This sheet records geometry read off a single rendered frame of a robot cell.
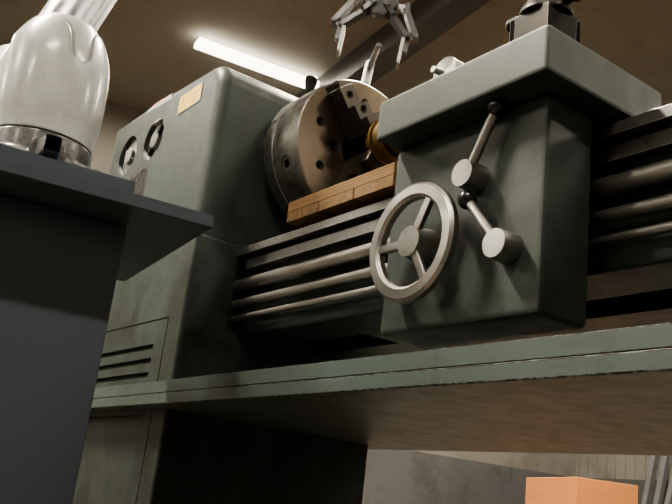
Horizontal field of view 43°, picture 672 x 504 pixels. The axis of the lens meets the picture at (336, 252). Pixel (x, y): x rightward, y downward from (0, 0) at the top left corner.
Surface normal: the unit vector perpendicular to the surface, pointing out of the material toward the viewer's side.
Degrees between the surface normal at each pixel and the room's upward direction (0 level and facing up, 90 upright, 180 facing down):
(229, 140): 90
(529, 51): 90
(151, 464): 90
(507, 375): 90
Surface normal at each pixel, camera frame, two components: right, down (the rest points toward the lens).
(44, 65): 0.15, -0.33
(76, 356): 0.49, -0.20
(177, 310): -0.80, -0.26
